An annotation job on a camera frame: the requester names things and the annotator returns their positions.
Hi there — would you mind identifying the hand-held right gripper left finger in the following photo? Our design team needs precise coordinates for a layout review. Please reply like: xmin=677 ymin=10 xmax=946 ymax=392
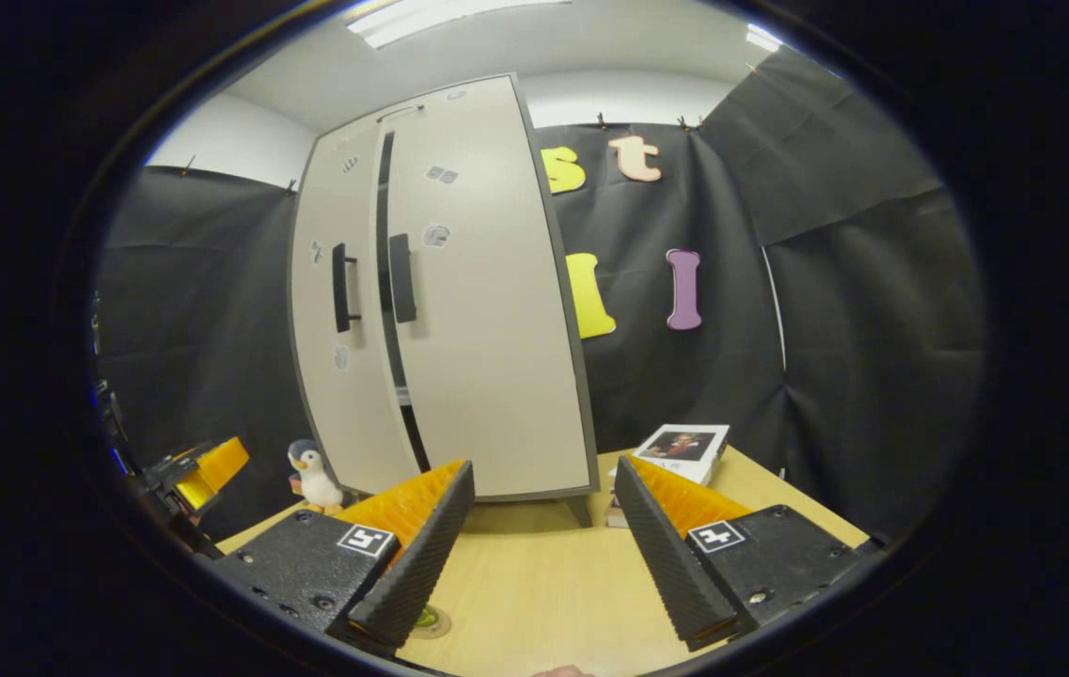
xmin=212 ymin=459 xmax=477 ymax=653

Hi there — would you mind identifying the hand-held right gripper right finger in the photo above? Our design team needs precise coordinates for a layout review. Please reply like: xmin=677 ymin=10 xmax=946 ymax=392
xmin=612 ymin=455 xmax=875 ymax=653

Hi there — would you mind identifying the round brown coaster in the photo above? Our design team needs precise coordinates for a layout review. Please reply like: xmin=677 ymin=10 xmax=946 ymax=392
xmin=407 ymin=609 xmax=453 ymax=641

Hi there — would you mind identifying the grey cabinet door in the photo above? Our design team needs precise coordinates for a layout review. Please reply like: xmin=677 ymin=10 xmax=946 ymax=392
xmin=382 ymin=75 xmax=597 ymax=502
xmin=289 ymin=118 xmax=432 ymax=496

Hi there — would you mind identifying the grey cabinet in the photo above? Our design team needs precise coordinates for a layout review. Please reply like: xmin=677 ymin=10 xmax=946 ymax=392
xmin=288 ymin=73 xmax=603 ymax=529

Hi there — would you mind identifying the penguin plush toy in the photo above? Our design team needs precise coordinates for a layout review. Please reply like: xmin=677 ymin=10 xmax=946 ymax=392
xmin=287 ymin=438 xmax=346 ymax=516

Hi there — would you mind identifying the white portrait book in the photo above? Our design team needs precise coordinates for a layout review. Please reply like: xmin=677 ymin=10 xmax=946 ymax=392
xmin=632 ymin=422 xmax=731 ymax=488

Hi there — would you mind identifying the black backdrop cloth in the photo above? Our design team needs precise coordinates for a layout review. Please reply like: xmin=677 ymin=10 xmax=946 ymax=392
xmin=92 ymin=42 xmax=987 ymax=548

